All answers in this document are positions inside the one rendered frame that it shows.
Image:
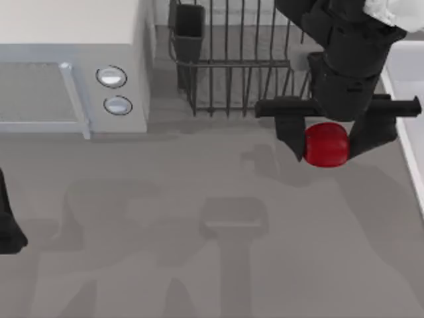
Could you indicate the red apple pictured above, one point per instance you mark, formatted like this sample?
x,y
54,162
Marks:
x,y
326,145

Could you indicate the white sink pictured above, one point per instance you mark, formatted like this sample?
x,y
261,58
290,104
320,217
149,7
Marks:
x,y
405,99

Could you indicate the dark grey utensil cup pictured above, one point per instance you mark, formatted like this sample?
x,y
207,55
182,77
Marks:
x,y
189,31

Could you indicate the round microwave knob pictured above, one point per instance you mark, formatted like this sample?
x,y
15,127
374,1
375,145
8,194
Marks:
x,y
111,77
118,105

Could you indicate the pale microwave oven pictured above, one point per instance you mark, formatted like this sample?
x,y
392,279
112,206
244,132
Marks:
x,y
66,23

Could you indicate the microwave oven door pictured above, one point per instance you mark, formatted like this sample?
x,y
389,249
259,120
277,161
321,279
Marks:
x,y
30,92

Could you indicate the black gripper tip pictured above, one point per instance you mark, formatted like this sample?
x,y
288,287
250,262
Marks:
x,y
8,225

